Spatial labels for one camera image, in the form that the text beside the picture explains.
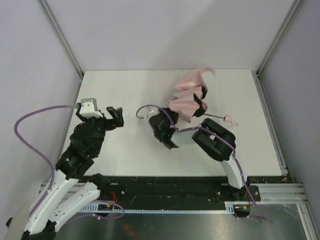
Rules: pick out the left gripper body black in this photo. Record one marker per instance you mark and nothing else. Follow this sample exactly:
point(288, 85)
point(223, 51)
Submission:
point(110, 121)

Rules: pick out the pink folding umbrella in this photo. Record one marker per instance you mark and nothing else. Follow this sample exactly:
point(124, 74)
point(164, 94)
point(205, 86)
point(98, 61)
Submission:
point(188, 100)

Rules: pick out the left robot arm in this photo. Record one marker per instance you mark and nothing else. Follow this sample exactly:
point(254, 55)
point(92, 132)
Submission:
point(49, 213)

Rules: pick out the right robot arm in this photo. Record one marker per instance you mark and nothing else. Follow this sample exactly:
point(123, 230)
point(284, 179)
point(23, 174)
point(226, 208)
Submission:
point(215, 140)

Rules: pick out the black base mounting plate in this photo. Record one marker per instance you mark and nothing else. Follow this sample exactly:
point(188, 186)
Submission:
point(146, 193)

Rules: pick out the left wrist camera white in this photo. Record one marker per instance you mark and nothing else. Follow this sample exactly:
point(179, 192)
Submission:
point(89, 108)

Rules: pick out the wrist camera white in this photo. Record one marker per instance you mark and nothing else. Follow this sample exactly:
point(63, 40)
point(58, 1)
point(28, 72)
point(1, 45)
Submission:
point(89, 108)
point(150, 111)

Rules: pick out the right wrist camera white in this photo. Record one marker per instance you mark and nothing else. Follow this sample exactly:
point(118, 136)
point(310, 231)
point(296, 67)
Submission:
point(150, 111)

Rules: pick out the left aluminium frame post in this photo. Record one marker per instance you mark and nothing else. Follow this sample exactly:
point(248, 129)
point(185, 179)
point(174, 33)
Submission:
point(48, 13)

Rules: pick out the aluminium frame post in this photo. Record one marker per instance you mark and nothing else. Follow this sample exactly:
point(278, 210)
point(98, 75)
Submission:
point(48, 13)
point(280, 34)

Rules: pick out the right aluminium frame post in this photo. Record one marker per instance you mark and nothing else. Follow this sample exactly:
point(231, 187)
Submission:
point(280, 34)

